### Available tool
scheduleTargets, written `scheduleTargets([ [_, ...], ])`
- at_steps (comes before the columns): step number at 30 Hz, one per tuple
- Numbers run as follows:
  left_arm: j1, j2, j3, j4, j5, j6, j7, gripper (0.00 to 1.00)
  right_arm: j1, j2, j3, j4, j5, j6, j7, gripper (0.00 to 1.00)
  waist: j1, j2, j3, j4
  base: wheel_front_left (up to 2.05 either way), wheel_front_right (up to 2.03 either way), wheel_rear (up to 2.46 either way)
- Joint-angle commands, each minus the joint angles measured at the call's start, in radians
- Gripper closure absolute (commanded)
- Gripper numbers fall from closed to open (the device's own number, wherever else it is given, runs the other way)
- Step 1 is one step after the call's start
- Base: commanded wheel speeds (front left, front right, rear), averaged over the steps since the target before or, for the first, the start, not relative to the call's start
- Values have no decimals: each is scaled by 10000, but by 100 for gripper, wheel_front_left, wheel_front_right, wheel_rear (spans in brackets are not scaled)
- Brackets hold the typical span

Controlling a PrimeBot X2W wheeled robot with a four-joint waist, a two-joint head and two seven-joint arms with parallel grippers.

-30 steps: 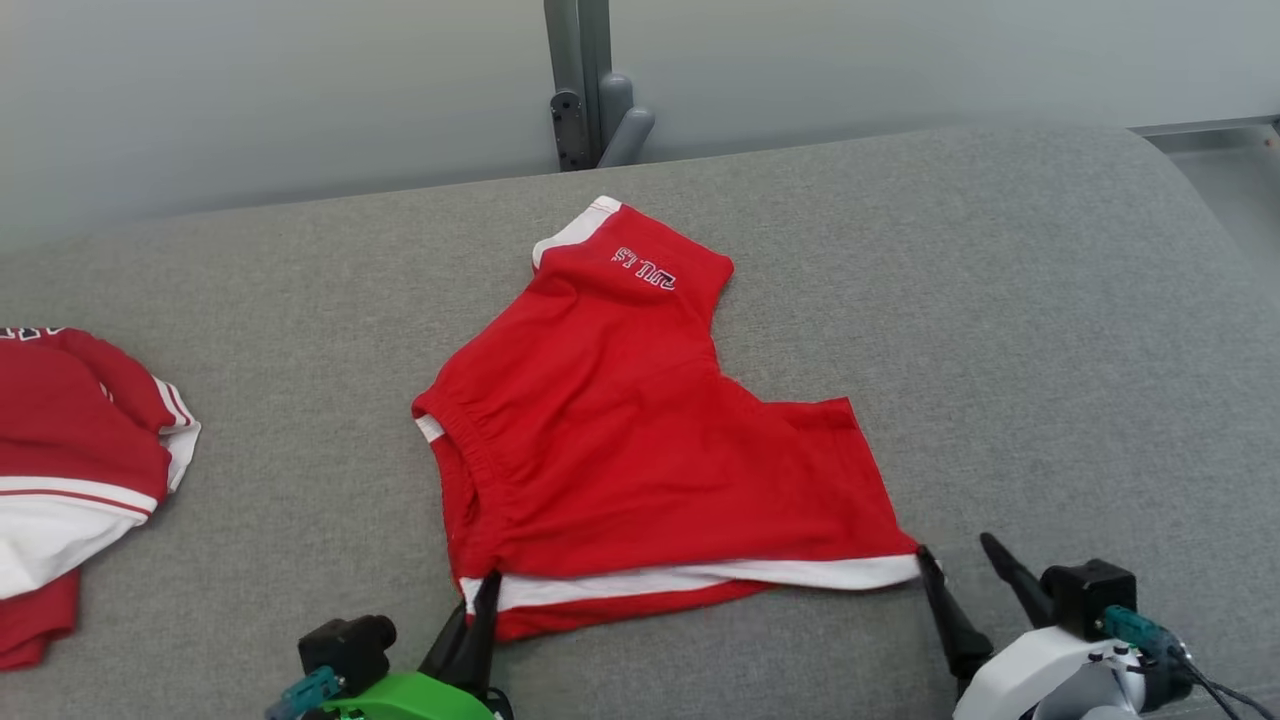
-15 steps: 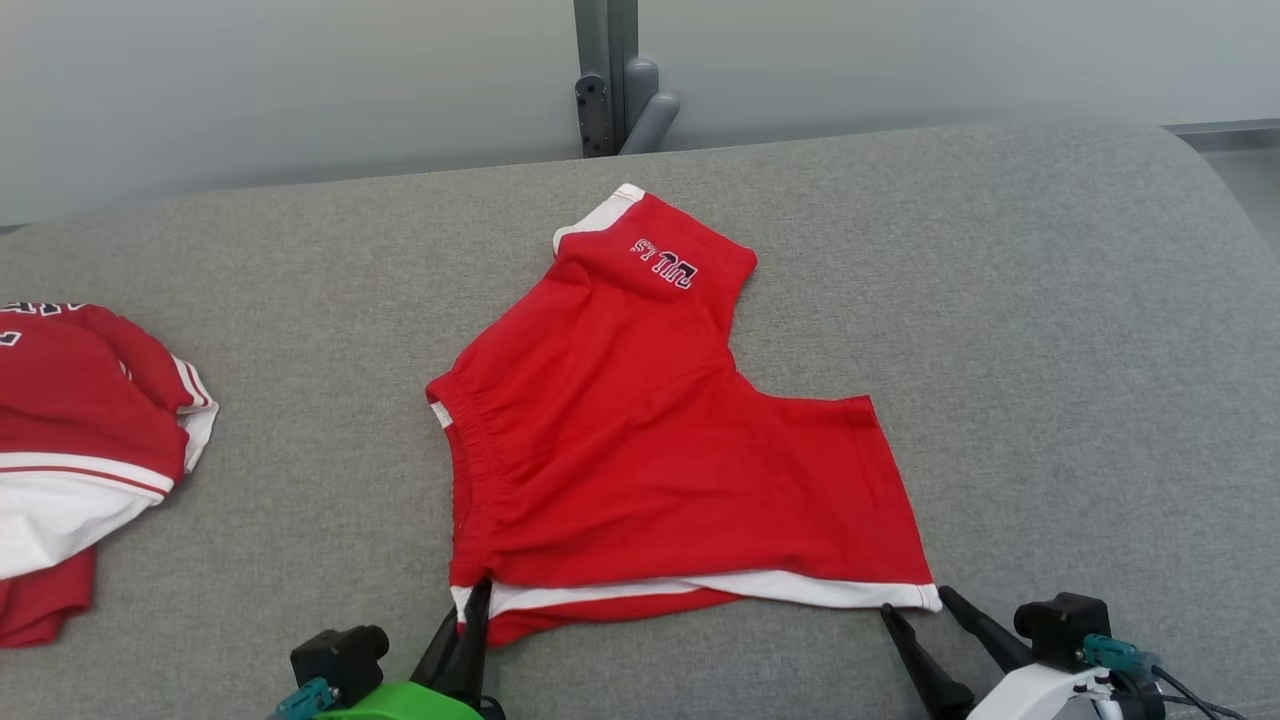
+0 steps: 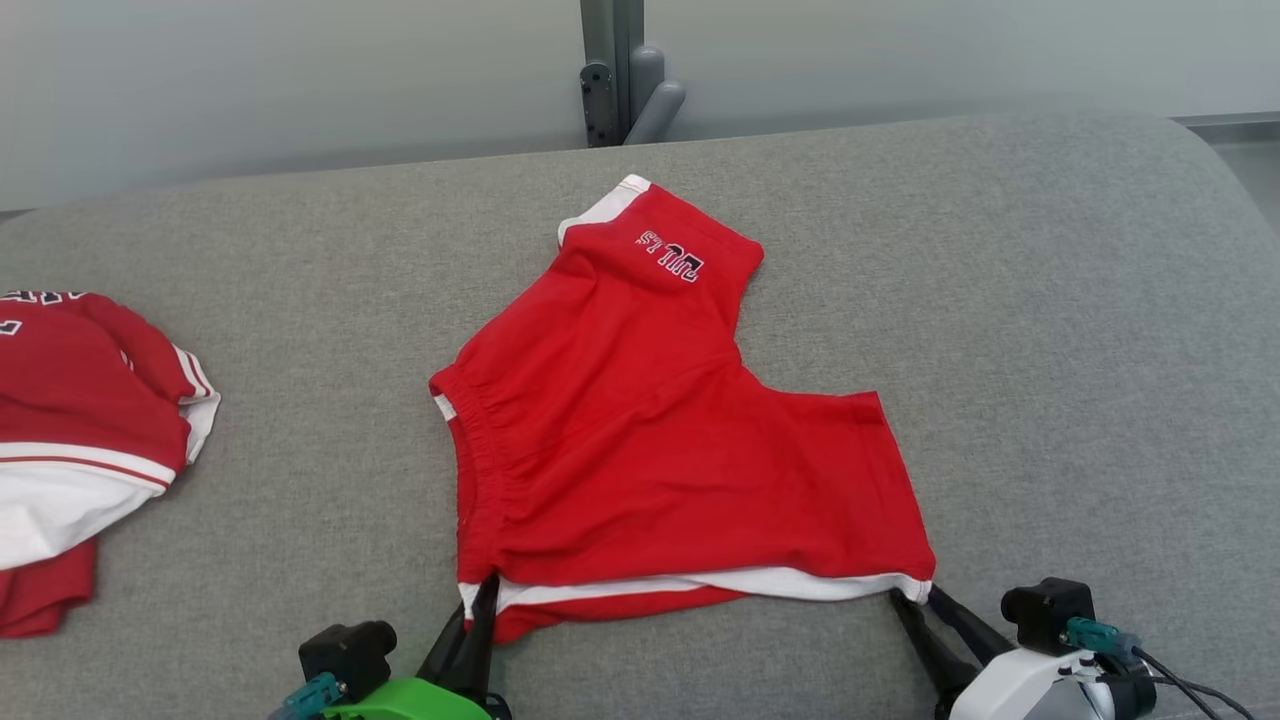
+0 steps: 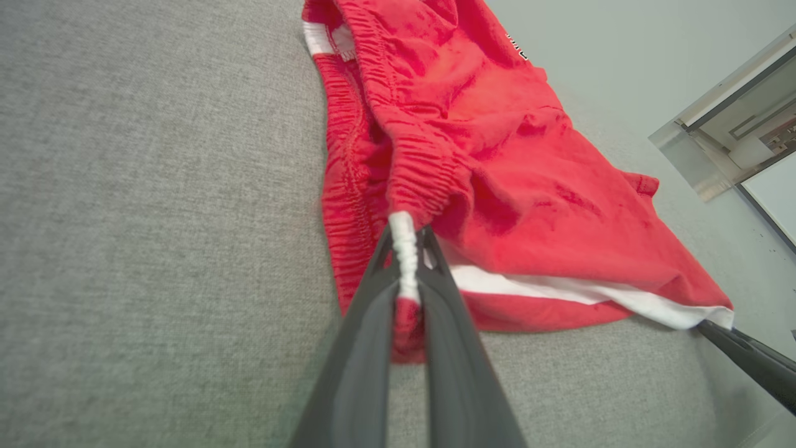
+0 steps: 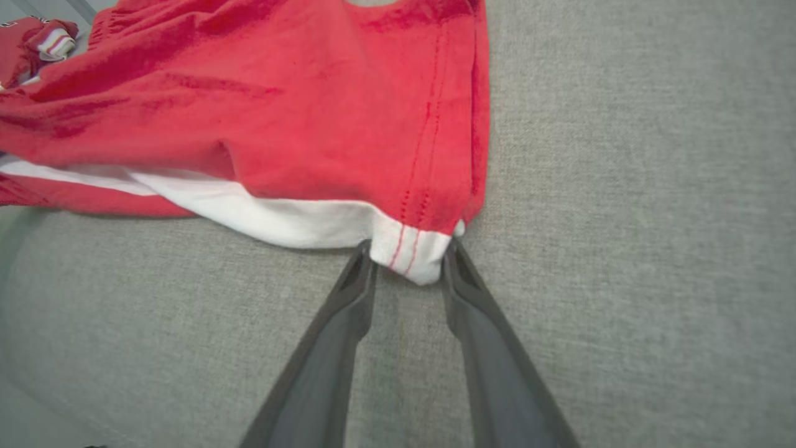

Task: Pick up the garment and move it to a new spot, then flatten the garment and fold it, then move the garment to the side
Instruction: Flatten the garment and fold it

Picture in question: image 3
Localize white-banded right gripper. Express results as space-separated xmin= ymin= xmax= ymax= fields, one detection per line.
xmin=890 ymin=585 xmax=1158 ymax=720

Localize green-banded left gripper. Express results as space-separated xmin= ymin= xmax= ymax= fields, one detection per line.
xmin=320 ymin=575 xmax=512 ymax=720

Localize red Bulls shorts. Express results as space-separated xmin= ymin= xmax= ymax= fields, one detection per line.
xmin=428 ymin=174 xmax=938 ymax=646

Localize red white-striped sports jersey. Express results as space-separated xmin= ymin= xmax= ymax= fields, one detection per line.
xmin=0 ymin=290 xmax=222 ymax=640

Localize grey floor sill strip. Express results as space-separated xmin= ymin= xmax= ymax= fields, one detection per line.
xmin=1168 ymin=111 xmax=1280 ymax=132

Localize teal cable connector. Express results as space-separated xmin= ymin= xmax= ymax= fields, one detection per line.
xmin=1062 ymin=616 xmax=1142 ymax=662
xmin=267 ymin=672 xmax=347 ymax=720

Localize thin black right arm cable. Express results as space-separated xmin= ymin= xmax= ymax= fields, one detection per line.
xmin=1130 ymin=645 xmax=1257 ymax=720

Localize dark grey hinge bracket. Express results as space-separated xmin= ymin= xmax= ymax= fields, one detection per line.
xmin=580 ymin=62 xmax=617 ymax=149

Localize grey rounded post handle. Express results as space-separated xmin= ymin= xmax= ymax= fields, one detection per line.
xmin=624 ymin=45 xmax=688 ymax=147

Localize grey metal partition post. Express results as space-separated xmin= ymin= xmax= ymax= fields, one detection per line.
xmin=579 ymin=0 xmax=647 ymax=147

